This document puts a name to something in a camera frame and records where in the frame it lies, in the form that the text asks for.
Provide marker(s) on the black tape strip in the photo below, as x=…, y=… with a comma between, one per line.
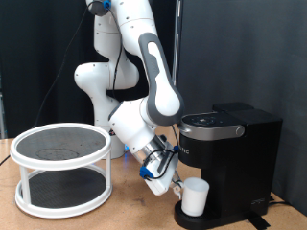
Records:
x=257, y=221

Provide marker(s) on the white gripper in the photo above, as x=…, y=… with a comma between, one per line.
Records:
x=161, y=179

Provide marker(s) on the white mug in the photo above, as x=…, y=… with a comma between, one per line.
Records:
x=195, y=198

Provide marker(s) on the grey metal post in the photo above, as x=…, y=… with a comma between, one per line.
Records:
x=2, y=115

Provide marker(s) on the white two-tier turntable stand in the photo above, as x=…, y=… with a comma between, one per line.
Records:
x=64, y=191

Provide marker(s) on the black backdrop curtain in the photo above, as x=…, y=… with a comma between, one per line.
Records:
x=32, y=48

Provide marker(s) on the black Keurig coffee machine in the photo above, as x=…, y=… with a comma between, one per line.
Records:
x=240, y=166

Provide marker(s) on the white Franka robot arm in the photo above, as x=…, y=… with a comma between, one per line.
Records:
x=153, y=96

